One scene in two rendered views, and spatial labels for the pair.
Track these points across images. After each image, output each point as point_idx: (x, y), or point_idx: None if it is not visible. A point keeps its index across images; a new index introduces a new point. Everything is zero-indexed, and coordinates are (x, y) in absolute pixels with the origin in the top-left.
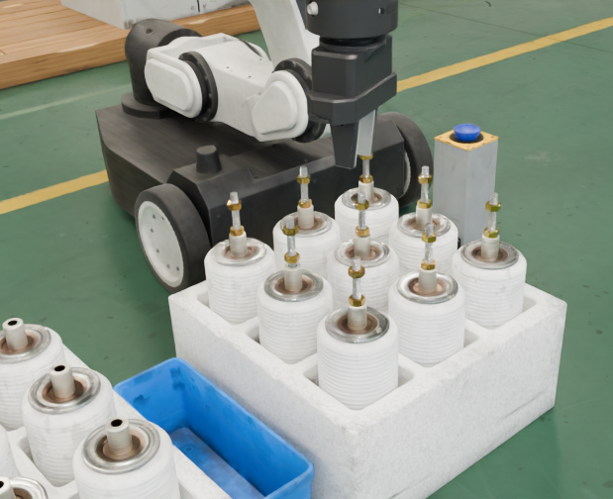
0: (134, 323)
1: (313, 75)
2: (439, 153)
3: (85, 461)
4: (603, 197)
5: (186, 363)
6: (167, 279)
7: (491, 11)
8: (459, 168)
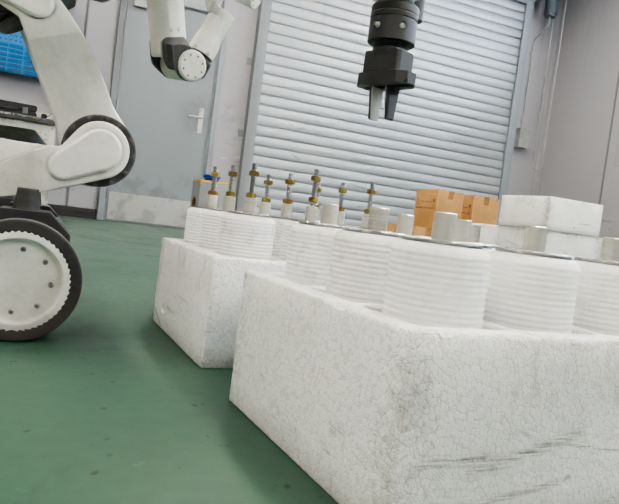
0: (45, 358)
1: (398, 61)
2: (204, 190)
3: (488, 244)
4: (126, 279)
5: None
6: (18, 324)
7: None
8: (221, 198)
